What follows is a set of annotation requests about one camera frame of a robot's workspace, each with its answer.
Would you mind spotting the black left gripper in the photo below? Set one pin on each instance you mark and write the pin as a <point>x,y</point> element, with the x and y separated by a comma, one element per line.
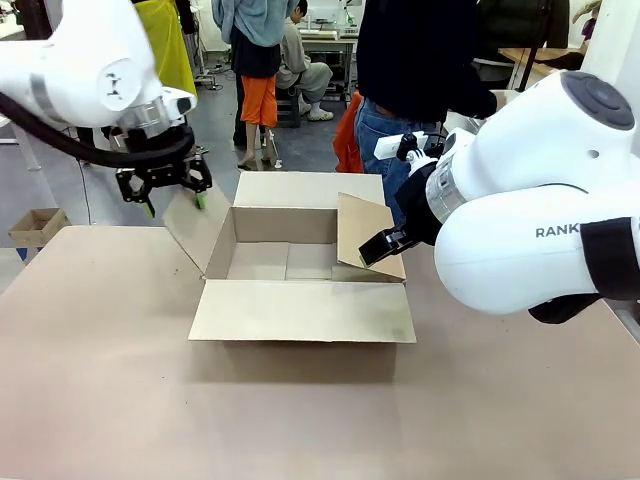
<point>165,172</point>

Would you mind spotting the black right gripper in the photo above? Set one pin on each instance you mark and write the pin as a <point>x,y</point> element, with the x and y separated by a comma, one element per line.
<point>420,210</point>

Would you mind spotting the brown cardboard shipping box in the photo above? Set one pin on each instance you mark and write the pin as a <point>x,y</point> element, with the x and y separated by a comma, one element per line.
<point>300,310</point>

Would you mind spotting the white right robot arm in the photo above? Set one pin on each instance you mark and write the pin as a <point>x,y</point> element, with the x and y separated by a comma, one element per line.
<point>525,165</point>

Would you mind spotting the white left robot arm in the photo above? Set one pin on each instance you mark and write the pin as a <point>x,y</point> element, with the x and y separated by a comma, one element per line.
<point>75,65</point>

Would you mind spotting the small open cardboard box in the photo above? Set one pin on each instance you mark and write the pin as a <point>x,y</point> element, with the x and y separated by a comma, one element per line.
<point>37,225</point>

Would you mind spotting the orange fabric item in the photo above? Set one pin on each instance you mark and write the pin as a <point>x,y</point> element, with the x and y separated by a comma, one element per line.
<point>347,135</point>

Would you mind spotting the person in orange trousers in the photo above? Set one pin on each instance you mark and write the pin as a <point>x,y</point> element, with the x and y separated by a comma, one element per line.
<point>257,95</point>

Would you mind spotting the dark stool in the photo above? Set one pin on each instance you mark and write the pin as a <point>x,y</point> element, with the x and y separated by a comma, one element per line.
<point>290,102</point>

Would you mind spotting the person in yellow apron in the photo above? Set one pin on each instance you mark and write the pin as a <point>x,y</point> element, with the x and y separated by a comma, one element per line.
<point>165,45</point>

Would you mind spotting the white side table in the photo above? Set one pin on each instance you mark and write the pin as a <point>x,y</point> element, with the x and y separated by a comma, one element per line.
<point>20,145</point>

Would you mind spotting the seated person in beige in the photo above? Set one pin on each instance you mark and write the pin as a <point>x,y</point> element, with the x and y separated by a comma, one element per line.
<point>300,65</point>

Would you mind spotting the person in dark shirt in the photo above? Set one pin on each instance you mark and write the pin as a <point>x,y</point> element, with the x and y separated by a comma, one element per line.
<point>410,50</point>

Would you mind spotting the grey workbench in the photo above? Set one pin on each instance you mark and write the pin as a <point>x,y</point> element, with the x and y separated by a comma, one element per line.
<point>330,45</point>

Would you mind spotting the wooden topped table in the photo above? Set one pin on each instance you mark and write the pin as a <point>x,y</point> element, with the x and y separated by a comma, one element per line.
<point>545,57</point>

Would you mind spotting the person in dark jacket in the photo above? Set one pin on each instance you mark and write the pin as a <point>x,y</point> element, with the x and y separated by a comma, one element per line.
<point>520,22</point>

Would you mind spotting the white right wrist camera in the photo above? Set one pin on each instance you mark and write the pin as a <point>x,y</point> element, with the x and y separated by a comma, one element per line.
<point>390,146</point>

